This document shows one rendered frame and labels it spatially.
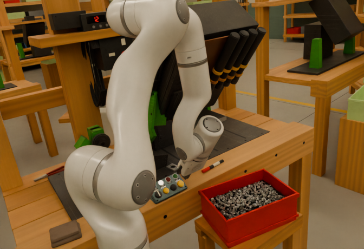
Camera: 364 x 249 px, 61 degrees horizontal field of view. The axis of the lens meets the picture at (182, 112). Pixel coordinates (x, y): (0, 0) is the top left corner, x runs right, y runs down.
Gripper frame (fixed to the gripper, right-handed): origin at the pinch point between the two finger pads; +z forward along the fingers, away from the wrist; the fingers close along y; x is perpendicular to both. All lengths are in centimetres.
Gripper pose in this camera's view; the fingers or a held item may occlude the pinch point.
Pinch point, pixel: (186, 173)
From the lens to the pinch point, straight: 122.2
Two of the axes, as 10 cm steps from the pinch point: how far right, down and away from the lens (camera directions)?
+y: 8.2, -2.7, 5.1
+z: -2.5, 6.3, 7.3
